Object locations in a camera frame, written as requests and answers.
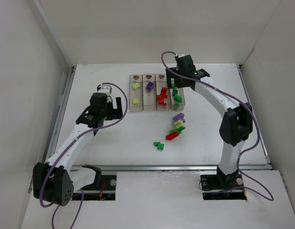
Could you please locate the green lego stack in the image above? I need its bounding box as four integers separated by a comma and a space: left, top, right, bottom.
172, 84, 178, 95

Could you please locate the red square lego brick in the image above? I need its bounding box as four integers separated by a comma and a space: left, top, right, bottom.
161, 87, 167, 94

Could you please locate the yellow lego brick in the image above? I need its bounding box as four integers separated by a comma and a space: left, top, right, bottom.
132, 98, 139, 105
132, 83, 141, 90

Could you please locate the purple lego brick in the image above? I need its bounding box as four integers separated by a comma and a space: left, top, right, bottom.
145, 81, 155, 92

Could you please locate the red lego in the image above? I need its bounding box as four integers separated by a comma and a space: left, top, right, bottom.
157, 94, 167, 105

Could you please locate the purple lego block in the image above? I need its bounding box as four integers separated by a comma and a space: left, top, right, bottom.
173, 113, 185, 123

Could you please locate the yellow-green lego block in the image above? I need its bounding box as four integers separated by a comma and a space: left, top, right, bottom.
174, 120, 185, 128

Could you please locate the tall red lego brick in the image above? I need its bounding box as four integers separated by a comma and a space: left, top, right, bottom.
165, 131, 180, 141

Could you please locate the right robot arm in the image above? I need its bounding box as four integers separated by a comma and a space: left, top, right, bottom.
164, 52, 253, 176

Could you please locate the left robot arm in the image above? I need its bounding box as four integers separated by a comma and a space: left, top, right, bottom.
33, 93, 123, 206

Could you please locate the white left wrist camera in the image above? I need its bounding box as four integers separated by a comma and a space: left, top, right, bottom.
97, 84, 112, 96

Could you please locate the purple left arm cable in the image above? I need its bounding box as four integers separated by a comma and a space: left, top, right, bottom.
39, 83, 128, 229

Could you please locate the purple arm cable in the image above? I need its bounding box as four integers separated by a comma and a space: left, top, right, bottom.
161, 51, 274, 201
39, 83, 128, 229

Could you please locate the aluminium front rail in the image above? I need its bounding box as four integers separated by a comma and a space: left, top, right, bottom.
47, 164, 273, 171

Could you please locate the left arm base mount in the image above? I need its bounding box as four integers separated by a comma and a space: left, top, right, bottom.
71, 174, 117, 192

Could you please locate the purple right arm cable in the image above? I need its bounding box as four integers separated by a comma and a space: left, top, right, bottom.
161, 51, 274, 201

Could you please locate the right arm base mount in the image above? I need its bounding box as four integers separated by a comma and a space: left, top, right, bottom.
200, 174, 243, 191

